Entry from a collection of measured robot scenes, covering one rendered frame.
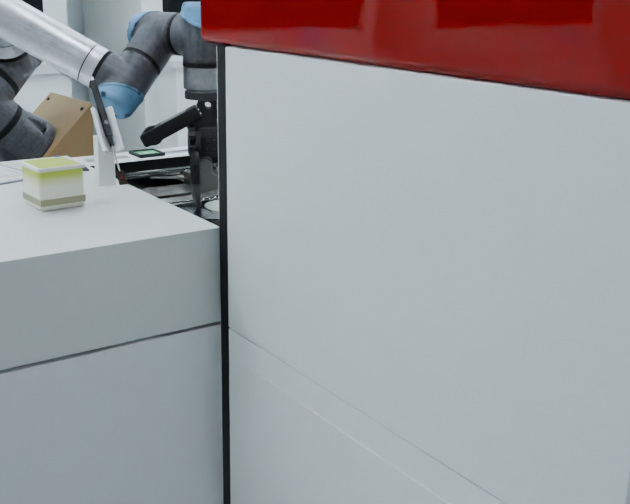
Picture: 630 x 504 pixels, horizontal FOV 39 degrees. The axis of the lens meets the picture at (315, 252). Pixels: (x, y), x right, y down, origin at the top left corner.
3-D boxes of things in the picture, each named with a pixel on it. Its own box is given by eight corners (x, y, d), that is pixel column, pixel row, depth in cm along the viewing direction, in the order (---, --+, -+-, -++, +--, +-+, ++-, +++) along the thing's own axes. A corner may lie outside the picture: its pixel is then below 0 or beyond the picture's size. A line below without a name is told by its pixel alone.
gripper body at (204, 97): (233, 161, 159) (232, 93, 156) (184, 161, 159) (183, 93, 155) (233, 153, 167) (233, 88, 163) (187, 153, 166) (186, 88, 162)
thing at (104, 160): (127, 188, 149) (123, 109, 145) (105, 191, 147) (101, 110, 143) (113, 181, 154) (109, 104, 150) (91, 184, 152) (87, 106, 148)
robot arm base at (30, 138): (-3, 169, 206) (-36, 142, 200) (39, 121, 210) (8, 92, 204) (21, 181, 195) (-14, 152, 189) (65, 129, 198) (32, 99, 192)
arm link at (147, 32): (107, 44, 159) (152, 48, 153) (138, 0, 163) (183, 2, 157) (130, 75, 165) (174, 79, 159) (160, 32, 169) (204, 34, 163)
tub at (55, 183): (87, 206, 137) (85, 163, 135) (40, 213, 132) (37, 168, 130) (67, 197, 143) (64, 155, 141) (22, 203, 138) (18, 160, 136)
